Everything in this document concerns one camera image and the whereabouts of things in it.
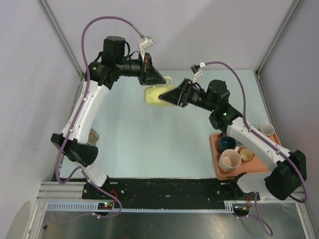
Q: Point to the brown striped mug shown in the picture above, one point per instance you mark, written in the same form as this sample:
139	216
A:
93	137

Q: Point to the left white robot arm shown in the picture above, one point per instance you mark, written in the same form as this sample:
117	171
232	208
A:
110	64

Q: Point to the grey slotted cable duct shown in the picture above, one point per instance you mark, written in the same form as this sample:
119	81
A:
226	207

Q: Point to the yellow mug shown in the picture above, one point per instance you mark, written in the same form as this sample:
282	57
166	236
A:
152	93

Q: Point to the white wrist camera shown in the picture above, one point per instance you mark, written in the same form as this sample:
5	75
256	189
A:
197	71
144	44

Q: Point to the large pink mug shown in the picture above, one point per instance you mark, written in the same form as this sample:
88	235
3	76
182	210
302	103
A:
229	160

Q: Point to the pink textured mug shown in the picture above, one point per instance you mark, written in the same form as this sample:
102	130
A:
245	154

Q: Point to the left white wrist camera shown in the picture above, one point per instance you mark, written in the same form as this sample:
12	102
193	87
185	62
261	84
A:
144	44

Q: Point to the left aluminium frame post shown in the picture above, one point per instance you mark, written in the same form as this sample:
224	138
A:
52	20

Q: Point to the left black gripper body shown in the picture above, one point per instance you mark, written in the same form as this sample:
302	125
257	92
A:
147	58

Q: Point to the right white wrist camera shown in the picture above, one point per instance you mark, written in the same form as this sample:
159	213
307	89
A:
197	71

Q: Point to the right aluminium frame post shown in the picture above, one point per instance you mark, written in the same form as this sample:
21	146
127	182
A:
283	27

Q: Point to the blue striped ceramic mug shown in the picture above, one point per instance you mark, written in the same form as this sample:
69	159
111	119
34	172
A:
225	142

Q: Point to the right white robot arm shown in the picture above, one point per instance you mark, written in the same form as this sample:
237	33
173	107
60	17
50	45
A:
287	169

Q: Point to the aluminium frame post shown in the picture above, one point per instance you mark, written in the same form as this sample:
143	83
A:
283	27
52	20

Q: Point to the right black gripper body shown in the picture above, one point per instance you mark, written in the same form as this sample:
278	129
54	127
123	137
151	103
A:
183	101

